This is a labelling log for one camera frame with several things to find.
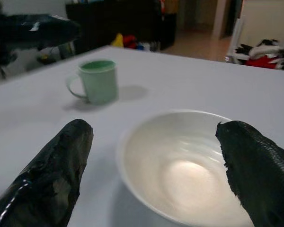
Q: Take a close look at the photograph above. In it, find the pale green mug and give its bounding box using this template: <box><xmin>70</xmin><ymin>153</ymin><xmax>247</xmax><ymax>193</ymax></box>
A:
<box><xmin>65</xmin><ymin>59</ymin><xmax>119</xmax><ymax>105</ymax></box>

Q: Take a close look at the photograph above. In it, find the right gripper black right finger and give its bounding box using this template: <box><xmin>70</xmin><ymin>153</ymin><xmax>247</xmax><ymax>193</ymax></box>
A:
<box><xmin>214</xmin><ymin>120</ymin><xmax>284</xmax><ymax>227</ymax></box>

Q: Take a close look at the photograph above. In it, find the red garment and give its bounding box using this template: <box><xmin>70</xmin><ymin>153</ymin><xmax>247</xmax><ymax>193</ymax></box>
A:
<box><xmin>245</xmin><ymin>54</ymin><xmax>284</xmax><ymax>70</ymax></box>

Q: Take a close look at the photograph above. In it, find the white ceramic bowl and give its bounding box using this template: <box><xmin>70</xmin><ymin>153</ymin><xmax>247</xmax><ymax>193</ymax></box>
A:
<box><xmin>115</xmin><ymin>109</ymin><xmax>255</xmax><ymax>227</ymax></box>

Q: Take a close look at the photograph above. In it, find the yellow toy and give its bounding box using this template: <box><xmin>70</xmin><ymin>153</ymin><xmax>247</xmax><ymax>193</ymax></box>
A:
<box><xmin>110</xmin><ymin>33</ymin><xmax>125</xmax><ymax>47</ymax></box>

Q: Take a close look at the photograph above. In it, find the black cabinet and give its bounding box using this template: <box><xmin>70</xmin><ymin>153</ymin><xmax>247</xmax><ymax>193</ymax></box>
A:
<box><xmin>65</xmin><ymin>0</ymin><xmax>177</xmax><ymax>55</ymax></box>

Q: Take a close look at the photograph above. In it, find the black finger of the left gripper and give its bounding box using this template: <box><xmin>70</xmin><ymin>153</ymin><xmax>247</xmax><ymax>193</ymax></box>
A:
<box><xmin>0</xmin><ymin>46</ymin><xmax>18</xmax><ymax>66</ymax></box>
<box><xmin>0</xmin><ymin>13</ymin><xmax>82</xmax><ymax>51</ymax></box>

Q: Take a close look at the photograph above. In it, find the red toy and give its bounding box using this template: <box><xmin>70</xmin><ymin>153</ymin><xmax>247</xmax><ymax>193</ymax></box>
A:
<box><xmin>123</xmin><ymin>35</ymin><xmax>138</xmax><ymax>49</ymax></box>

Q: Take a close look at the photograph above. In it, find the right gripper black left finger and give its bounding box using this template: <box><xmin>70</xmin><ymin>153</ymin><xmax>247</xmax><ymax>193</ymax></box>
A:
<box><xmin>0</xmin><ymin>119</ymin><xmax>94</xmax><ymax>227</ymax></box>

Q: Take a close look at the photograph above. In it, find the black and white garment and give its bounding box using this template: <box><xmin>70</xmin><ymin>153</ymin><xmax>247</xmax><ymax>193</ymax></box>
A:
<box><xmin>235</xmin><ymin>39</ymin><xmax>284</xmax><ymax>58</ymax></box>

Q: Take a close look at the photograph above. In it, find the white metal rack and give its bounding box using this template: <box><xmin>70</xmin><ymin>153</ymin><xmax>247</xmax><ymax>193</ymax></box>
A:
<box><xmin>226</xmin><ymin>18</ymin><xmax>284</xmax><ymax>65</ymax></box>

